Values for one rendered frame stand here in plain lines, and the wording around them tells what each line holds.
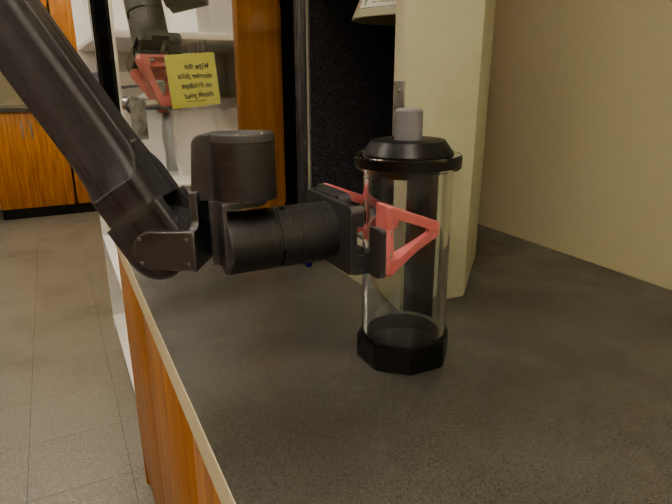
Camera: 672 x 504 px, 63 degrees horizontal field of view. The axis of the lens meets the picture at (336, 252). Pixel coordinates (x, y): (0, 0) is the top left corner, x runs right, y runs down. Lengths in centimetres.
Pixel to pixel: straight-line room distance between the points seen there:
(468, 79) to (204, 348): 46
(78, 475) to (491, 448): 174
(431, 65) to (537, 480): 47
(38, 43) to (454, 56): 45
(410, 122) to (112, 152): 27
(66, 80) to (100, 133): 5
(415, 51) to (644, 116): 43
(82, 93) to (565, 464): 50
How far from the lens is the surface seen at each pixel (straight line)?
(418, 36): 70
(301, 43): 97
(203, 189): 50
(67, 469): 216
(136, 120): 85
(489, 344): 68
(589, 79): 106
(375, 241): 50
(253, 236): 49
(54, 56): 54
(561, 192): 110
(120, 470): 209
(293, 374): 60
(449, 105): 73
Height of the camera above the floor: 124
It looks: 18 degrees down
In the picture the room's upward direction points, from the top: straight up
